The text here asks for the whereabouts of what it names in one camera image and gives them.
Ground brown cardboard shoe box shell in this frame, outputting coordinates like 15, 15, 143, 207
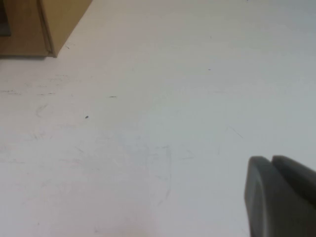
37, 0, 93, 58

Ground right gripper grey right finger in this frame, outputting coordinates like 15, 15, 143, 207
271, 155, 316, 196

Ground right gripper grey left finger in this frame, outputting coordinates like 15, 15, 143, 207
243, 155, 316, 237

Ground cardboard drawer with window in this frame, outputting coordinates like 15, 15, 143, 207
0, 0, 53, 59

